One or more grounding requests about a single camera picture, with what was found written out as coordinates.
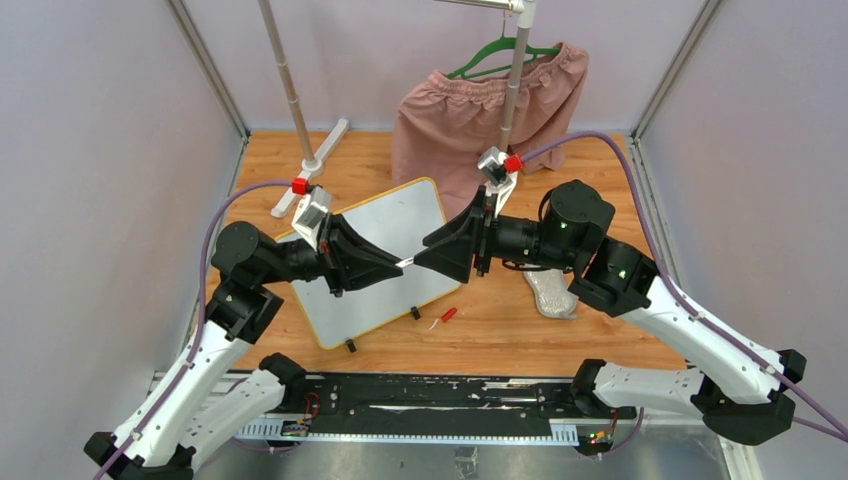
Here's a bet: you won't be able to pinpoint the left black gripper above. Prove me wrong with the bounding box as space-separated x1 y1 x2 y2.
258 212 404 296

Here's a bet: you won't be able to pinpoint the grey whiteboard eraser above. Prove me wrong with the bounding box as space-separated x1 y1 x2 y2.
523 270 578 320

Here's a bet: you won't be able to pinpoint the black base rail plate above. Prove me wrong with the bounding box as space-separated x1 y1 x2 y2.
236 372 638 454

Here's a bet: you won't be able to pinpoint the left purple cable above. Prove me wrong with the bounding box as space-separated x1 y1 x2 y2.
92 176 313 480

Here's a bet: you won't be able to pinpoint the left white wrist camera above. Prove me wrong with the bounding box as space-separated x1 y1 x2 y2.
292 186 332 250

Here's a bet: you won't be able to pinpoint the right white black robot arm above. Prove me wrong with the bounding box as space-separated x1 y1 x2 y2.
414 180 806 446

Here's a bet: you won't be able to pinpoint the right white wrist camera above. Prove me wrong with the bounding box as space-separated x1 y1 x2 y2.
477 146 523 216

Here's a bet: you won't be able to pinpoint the yellow framed whiteboard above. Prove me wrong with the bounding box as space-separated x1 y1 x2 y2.
292 177 459 349

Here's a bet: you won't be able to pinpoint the pink shorts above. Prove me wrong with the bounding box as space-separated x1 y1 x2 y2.
391 42 589 218

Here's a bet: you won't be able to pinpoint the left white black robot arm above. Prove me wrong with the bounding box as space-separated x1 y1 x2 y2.
84 214 403 479

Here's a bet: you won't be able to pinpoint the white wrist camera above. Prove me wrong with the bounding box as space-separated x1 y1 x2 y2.
292 186 332 250
477 146 523 216

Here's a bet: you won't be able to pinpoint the red marker cap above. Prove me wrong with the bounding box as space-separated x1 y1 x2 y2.
440 307 458 322

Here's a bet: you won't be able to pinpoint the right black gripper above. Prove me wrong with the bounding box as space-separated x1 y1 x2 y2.
413 186 581 285

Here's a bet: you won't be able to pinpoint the green clothes hanger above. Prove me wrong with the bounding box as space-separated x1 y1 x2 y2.
445 25 562 80

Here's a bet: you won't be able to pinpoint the white clothes rack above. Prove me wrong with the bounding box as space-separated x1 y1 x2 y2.
258 0 537 179

